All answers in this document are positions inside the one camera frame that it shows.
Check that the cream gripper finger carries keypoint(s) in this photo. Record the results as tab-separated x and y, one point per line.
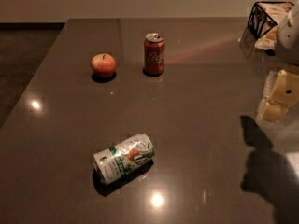
271	112

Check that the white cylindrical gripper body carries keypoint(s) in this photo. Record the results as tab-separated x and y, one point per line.
289	39

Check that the red apple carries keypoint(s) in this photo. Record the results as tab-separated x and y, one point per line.
103	65

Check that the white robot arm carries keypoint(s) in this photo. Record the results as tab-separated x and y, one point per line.
287	42

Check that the red Coca-Cola can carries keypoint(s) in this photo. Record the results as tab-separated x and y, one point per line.
154	54

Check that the green white 7up can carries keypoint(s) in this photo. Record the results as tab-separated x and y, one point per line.
127	156

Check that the snack packets in basket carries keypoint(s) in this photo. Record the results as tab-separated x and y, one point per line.
267	41

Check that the black wire basket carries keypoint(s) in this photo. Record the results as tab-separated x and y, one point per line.
265	15

